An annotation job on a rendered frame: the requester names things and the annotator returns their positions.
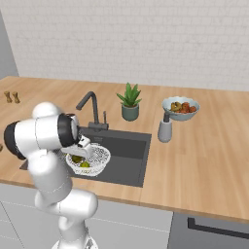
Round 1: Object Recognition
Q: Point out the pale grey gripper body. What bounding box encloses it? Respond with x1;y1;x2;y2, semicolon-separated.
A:
60;143;95;160

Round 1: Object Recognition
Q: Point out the dark grey sink faucet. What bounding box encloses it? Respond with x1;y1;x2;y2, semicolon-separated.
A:
75;90;110;132

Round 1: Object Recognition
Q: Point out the dark grey sink basin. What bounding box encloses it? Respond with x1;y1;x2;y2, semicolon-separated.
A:
18;127;153;189

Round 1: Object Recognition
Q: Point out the grey dishwasher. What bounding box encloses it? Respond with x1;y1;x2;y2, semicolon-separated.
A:
167;211;249;249

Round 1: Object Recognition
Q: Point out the black dishwasher handle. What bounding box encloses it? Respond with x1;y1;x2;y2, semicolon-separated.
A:
187;216;249;241

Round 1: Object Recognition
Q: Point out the white mesh colander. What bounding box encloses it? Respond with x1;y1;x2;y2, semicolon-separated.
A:
65;143;112;178

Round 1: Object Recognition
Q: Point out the pale blue fruit bowl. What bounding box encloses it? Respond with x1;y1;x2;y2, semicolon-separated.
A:
160;95;201;123

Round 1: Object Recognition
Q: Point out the brown wooden shaker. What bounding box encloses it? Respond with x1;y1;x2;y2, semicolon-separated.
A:
3;90;14;104
12;91;21;105

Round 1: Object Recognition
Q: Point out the white cabinet door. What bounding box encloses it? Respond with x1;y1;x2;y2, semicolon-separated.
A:
0;200;172;249

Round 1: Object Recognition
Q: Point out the tall grey cabinet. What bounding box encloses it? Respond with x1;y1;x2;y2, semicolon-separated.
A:
0;9;19;81

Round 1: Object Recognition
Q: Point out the yellow brown fruit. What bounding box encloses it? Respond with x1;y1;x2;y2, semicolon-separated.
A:
169;101;183;113

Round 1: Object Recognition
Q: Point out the white cabinet panel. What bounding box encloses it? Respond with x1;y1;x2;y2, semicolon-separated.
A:
0;182;175;233

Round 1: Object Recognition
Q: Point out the green plant in grey pot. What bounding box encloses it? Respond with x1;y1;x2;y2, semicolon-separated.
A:
116;82;143;123

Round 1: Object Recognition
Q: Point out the grey soap dispenser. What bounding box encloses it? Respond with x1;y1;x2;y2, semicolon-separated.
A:
157;111;173;144

